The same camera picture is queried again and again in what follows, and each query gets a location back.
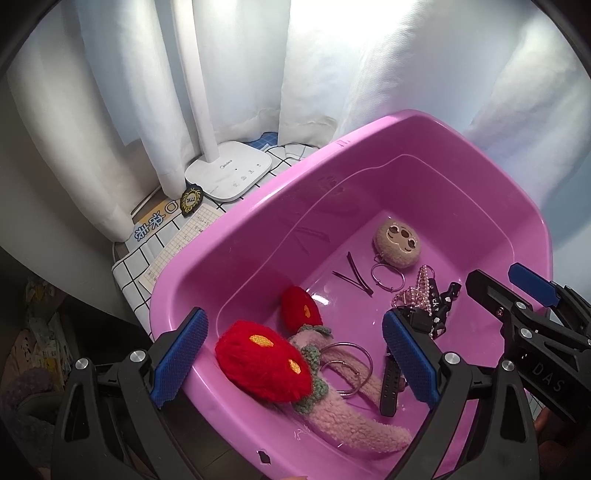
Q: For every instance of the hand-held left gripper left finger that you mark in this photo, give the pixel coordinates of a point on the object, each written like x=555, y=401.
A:
x=180, y=355

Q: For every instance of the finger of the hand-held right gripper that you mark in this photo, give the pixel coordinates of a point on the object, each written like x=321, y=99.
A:
x=531, y=279
x=498, y=300

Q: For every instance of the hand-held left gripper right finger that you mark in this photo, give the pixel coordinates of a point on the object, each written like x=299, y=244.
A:
x=408, y=355

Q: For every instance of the black wrist watch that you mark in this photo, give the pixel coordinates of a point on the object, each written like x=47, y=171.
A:
x=391, y=387

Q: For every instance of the large silver bangle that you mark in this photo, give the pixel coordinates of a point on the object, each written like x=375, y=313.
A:
x=351, y=344

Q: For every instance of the pearl hair claw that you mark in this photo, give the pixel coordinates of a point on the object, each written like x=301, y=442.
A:
x=418, y=290

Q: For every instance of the pink fuzzy strawberry headband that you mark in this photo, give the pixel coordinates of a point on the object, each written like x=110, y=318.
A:
x=258, y=355

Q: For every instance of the dark metal hair clip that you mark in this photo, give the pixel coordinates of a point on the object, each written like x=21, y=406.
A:
x=364, y=287

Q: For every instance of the pink plastic bin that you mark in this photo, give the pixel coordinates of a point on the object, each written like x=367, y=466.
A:
x=277, y=207

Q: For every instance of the person's right hand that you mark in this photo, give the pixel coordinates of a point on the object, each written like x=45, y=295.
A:
x=545, y=417

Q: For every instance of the grid paper sheet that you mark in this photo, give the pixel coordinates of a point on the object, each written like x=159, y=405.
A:
x=184, y=240

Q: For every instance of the yellow white booklet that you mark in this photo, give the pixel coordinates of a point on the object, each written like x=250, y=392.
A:
x=147, y=228

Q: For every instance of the pile of printed papers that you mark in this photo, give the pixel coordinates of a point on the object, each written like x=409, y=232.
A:
x=44, y=323

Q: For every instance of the black gold embroidered badge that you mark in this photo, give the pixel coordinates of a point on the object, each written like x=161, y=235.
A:
x=190, y=201

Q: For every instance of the purple knitted blanket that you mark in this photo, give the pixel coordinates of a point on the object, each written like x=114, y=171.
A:
x=27, y=401

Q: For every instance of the white desk lamp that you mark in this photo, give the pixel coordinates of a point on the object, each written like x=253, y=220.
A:
x=231, y=170

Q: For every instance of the white sheer curtain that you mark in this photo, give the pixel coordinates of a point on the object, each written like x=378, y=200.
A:
x=415, y=60

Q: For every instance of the thick white curtain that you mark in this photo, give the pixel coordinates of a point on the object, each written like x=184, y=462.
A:
x=92, y=115

